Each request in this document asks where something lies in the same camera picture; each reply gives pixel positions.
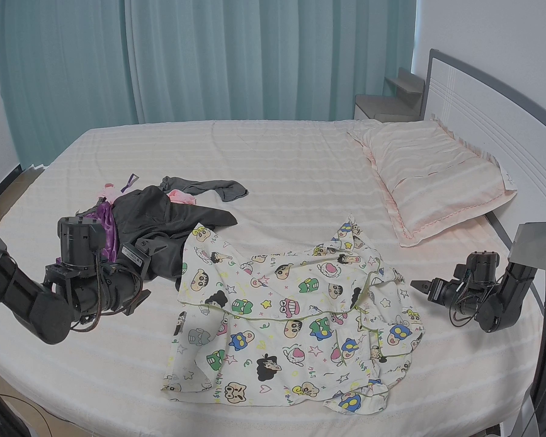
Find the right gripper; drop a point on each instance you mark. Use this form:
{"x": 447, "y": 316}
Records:
{"x": 446, "y": 294}

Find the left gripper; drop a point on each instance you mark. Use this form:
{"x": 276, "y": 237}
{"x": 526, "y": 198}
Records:
{"x": 109, "y": 294}

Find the white printed pyjama top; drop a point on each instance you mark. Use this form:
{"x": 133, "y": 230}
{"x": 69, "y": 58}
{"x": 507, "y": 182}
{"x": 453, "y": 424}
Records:
{"x": 277, "y": 317}

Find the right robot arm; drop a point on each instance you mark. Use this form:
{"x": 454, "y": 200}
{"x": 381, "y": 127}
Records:
{"x": 505, "y": 298}

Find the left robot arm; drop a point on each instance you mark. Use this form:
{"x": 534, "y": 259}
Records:
{"x": 18, "y": 289}

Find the bed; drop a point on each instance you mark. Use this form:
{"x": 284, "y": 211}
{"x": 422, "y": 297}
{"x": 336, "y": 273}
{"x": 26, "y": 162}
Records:
{"x": 277, "y": 166}

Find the black garment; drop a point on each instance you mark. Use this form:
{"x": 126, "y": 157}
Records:
{"x": 164, "y": 216}

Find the purple satin garment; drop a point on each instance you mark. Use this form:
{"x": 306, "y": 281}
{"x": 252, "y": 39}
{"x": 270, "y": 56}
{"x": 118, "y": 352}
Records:
{"x": 105, "y": 225}

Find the pink garment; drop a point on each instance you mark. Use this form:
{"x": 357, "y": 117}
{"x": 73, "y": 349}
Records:
{"x": 182, "y": 196}

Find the dark grey thin garment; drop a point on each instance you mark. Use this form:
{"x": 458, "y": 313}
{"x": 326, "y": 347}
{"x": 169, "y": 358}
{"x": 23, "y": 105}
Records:
{"x": 227, "y": 189}

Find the pink striped pillow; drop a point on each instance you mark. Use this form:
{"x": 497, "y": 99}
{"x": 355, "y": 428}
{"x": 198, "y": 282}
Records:
{"x": 437, "y": 175}

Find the grey bedside table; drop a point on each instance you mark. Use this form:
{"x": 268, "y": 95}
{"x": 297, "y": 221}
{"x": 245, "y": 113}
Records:
{"x": 373, "y": 105}

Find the blue-green curtain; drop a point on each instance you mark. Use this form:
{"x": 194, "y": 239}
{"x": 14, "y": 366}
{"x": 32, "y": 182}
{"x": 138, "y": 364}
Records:
{"x": 63, "y": 62}
{"x": 255, "y": 39}

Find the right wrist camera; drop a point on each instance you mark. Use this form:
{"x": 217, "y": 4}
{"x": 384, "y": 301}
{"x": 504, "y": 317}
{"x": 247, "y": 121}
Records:
{"x": 462, "y": 273}

